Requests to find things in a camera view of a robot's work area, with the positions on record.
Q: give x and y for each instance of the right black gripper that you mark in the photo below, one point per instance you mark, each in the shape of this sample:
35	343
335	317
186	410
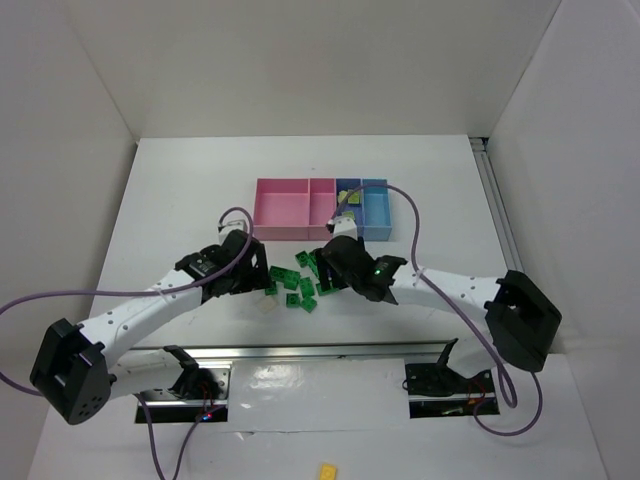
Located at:
327	270

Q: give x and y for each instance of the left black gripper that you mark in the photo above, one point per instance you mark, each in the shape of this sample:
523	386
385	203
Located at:
255	268

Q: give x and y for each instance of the green lego long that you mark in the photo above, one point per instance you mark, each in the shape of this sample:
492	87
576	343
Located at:
321	291
283	275
313	268

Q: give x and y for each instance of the white lego brick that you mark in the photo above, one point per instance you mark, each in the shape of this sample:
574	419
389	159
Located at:
267	304

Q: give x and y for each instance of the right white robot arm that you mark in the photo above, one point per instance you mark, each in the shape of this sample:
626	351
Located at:
512	320

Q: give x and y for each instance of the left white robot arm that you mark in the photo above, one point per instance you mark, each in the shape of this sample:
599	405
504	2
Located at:
80	367

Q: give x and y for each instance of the large pink bin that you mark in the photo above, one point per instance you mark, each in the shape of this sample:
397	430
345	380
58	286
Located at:
282	209

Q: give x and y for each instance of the small pink bin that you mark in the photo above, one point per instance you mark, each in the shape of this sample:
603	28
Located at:
323	197

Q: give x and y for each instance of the yellow lego brick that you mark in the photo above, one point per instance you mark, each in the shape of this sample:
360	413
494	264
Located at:
327	472

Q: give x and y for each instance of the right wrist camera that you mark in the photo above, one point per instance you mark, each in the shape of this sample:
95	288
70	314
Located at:
342	226

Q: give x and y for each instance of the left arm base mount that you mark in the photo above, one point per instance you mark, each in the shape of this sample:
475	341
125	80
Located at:
182	387

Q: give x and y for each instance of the aluminium rail front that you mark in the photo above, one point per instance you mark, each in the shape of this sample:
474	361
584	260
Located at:
317	351

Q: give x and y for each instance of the aluminium rail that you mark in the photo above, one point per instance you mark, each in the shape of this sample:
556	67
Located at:
496	204
317	351

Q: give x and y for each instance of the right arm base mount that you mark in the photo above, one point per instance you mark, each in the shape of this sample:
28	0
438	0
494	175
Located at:
436	391

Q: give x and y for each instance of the aluminium rail right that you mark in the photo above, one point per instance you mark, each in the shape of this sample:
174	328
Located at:
496	204

